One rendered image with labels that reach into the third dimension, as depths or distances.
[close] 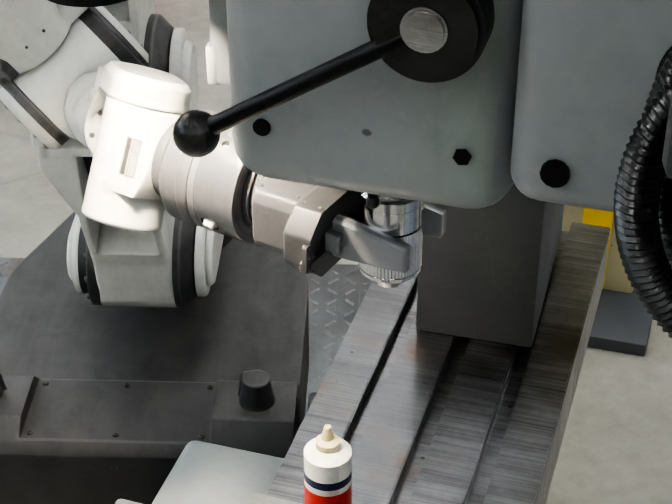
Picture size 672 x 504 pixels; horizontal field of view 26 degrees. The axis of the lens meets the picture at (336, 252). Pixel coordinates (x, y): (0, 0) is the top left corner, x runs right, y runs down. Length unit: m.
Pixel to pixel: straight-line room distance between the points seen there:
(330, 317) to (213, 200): 1.31
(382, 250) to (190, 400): 0.92
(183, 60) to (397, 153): 0.85
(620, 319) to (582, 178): 2.20
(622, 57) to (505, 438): 0.61
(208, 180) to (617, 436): 1.82
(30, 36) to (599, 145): 0.66
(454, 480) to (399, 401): 0.12
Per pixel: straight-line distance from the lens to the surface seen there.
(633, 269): 0.71
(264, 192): 1.06
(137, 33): 1.69
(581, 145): 0.86
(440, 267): 1.44
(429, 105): 0.89
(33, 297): 2.18
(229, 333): 2.07
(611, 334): 3.02
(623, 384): 2.94
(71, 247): 2.01
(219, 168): 1.08
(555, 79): 0.84
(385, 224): 1.03
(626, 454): 2.78
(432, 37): 0.83
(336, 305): 2.41
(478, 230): 1.41
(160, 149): 1.12
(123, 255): 1.93
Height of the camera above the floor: 1.80
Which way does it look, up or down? 34 degrees down
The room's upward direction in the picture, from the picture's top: straight up
